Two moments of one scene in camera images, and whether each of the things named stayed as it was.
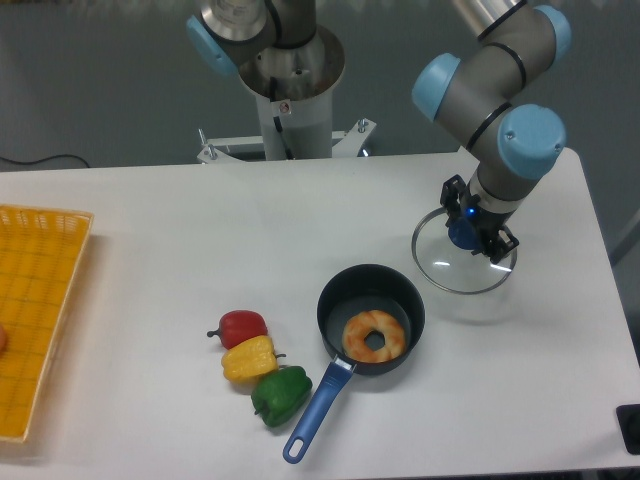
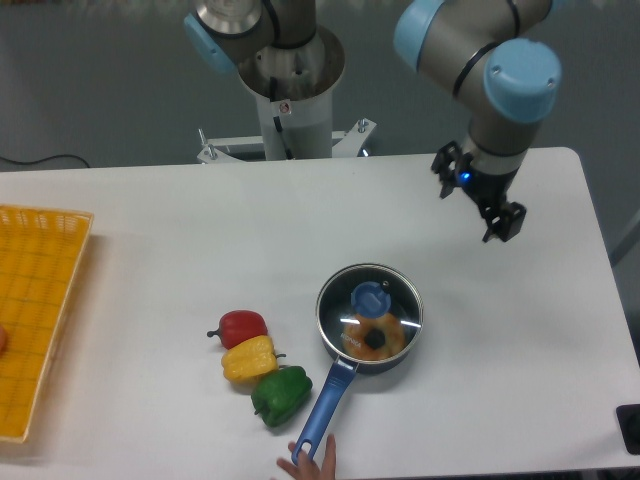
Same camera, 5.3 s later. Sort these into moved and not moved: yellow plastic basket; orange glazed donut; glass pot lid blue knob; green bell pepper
Moved: glass pot lid blue knob
Not moved: green bell pepper; orange glazed donut; yellow plastic basket
